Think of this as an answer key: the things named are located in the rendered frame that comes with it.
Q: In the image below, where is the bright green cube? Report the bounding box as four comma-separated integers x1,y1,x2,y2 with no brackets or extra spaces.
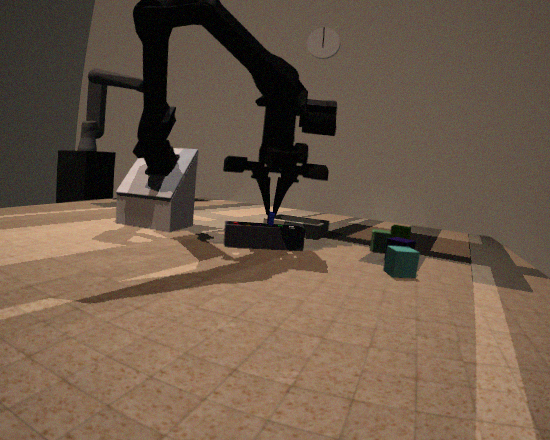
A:
390,225,411,240

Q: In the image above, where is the teal block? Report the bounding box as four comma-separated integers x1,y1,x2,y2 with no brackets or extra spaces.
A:
383,246,420,278

